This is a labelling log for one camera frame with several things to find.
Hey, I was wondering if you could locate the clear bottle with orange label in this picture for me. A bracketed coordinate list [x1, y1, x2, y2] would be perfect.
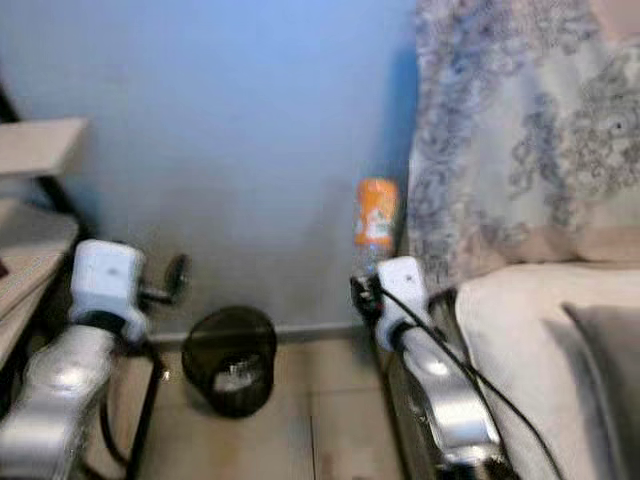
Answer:
[354, 177, 401, 281]

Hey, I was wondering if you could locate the black mesh waste bin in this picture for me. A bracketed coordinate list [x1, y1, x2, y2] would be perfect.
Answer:
[182, 305, 278, 419]

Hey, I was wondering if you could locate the white crumpled paper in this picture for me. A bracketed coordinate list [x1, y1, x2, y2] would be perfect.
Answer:
[218, 362, 259, 393]

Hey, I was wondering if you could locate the grey bed base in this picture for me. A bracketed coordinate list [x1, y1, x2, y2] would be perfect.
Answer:
[370, 320, 471, 480]

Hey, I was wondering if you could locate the white quilted mattress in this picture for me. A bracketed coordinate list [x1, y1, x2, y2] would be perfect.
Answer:
[455, 262, 640, 480]

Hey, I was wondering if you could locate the beige grey patterned curtain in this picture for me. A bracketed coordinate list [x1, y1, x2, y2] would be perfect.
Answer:
[405, 0, 640, 291]

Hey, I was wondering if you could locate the grey pillow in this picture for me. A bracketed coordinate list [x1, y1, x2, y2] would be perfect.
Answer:
[565, 303, 640, 480]

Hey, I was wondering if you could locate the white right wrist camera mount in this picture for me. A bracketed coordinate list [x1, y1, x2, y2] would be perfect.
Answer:
[375, 255, 431, 351]

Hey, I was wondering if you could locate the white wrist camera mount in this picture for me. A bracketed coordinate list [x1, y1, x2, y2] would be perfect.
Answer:
[375, 255, 431, 351]
[70, 238, 151, 341]

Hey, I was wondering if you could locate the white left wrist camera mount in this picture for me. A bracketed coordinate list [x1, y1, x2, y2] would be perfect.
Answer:
[70, 238, 151, 341]

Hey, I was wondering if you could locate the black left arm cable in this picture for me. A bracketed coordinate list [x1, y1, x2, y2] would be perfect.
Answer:
[98, 340, 166, 473]

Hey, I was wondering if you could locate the beige shelf unit black frame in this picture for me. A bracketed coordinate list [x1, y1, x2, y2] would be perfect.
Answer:
[0, 90, 96, 421]

